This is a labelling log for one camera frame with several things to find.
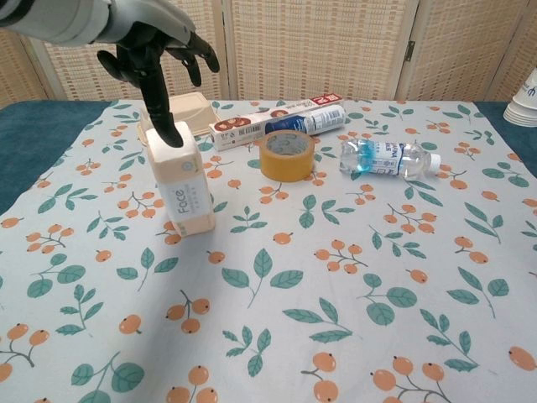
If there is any brown packing tape roll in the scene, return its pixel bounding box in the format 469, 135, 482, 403
258, 129, 315, 183

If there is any floral fruit print tablecloth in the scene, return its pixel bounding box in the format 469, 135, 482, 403
0, 98, 537, 403

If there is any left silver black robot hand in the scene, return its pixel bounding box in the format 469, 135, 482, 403
96, 0, 222, 148

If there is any clear plastic water bottle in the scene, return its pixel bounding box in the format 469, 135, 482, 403
338, 139, 441, 181

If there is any red white toothpaste box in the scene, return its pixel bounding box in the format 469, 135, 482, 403
208, 93, 344, 152

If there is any blue white spray can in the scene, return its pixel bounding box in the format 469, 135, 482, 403
263, 103, 347, 138

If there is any white paper cup stack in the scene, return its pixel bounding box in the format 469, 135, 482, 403
503, 66, 537, 127

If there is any beige rectangular food container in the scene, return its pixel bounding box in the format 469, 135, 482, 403
137, 92, 222, 144

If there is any woven bamboo folding screen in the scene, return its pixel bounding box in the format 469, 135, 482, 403
0, 0, 537, 102

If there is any beige Face tissue pack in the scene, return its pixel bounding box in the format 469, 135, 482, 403
144, 120, 217, 239

